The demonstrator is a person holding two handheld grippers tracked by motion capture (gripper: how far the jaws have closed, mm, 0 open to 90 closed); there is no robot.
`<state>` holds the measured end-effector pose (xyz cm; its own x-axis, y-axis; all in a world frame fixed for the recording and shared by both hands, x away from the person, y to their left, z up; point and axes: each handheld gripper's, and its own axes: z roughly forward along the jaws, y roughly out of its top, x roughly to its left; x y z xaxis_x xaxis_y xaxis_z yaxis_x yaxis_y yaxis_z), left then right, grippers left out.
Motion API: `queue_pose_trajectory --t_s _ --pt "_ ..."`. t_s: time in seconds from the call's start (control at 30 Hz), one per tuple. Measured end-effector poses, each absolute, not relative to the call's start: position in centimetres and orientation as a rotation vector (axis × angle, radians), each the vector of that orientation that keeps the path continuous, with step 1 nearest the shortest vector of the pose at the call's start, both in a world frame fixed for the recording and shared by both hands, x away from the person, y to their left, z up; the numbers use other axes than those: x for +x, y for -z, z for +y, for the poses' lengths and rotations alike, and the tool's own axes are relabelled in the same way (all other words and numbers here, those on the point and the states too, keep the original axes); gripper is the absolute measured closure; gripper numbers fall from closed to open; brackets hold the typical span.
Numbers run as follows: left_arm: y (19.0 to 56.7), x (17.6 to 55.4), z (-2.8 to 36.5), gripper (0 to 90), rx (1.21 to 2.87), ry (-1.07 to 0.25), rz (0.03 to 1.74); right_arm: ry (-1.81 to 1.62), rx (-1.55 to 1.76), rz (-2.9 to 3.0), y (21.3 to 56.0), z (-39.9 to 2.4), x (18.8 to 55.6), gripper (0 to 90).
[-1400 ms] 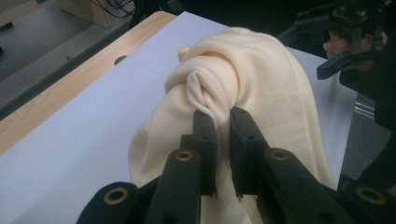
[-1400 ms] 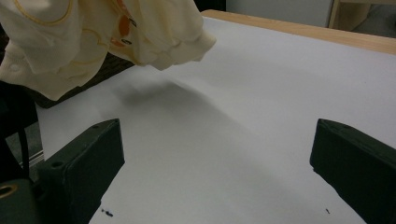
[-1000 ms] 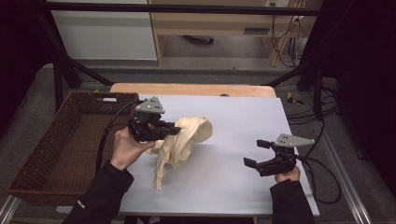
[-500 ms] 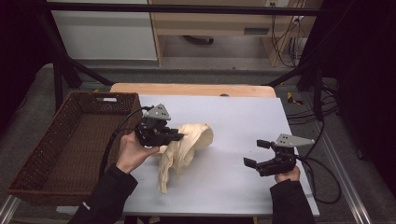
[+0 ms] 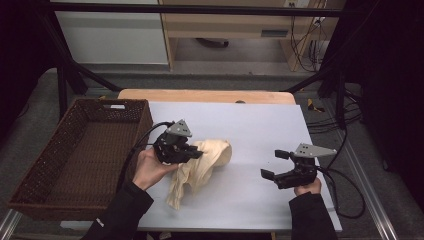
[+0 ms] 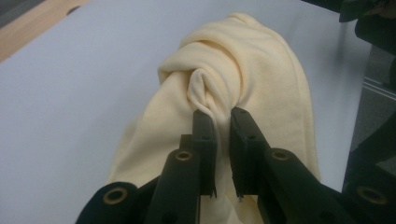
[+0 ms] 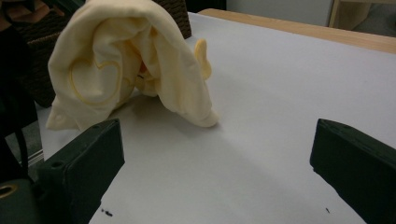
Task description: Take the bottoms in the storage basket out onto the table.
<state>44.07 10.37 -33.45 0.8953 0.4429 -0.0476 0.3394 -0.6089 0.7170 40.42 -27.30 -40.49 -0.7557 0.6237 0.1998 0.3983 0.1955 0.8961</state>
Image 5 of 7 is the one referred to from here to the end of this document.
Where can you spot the aluminium rail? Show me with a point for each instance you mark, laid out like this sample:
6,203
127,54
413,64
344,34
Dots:
370,186
8,225

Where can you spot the light wooden desk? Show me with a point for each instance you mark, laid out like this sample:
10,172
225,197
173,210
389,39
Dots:
226,28

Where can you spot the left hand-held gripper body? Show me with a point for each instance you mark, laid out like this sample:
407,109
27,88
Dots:
170,150

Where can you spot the person's left hand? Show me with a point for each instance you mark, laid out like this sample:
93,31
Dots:
150,171

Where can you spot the white cabinet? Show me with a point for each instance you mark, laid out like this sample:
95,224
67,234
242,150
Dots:
113,36

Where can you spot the black horizontal frame bar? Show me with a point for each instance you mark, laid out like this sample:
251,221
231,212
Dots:
200,9

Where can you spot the black curtain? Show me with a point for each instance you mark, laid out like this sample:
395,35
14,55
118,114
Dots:
390,83
20,60

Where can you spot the pale yellow cloth garment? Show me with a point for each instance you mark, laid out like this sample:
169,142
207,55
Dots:
206,160

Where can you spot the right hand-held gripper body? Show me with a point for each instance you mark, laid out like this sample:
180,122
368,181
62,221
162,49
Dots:
303,173

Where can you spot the black metal stand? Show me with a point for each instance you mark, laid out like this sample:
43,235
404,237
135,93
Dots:
340,96
62,90

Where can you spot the brown wicker basket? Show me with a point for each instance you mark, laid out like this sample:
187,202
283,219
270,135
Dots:
83,153

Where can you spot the person's right hand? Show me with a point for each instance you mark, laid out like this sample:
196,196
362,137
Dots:
307,189

